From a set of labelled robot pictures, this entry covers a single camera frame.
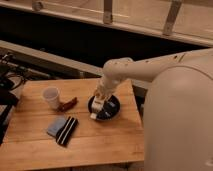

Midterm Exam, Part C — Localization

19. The black cables and equipment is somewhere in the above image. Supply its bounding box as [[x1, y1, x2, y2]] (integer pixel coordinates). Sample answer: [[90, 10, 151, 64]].
[[0, 51, 26, 144]]

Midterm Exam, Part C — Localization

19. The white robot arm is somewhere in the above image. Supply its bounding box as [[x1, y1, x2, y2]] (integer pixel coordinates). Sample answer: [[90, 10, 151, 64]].
[[92, 48, 213, 171]]

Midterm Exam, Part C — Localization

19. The white plastic cup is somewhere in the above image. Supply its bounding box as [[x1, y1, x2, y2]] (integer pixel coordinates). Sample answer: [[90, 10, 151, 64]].
[[42, 87, 60, 110]]

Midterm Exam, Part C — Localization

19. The wooden board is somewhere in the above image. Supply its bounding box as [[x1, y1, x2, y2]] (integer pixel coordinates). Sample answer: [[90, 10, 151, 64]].
[[0, 79, 144, 171]]

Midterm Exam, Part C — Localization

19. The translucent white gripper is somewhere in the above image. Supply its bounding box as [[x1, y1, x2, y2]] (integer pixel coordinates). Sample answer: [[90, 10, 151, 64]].
[[90, 77, 117, 120]]

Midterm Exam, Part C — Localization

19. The small brown bottle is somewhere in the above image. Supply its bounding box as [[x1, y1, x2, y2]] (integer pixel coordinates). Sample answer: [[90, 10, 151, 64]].
[[59, 98, 78, 112]]

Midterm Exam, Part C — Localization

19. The metal window rail frame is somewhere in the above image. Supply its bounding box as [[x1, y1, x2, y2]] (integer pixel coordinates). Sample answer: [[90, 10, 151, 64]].
[[0, 0, 213, 47]]

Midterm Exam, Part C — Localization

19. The black ceramic bowl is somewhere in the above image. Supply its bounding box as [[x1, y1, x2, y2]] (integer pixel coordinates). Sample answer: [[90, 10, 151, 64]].
[[88, 95, 120, 121]]

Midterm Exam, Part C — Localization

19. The black white striped cloth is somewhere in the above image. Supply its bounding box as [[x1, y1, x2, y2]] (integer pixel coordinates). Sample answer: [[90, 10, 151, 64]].
[[56, 117, 78, 147]]

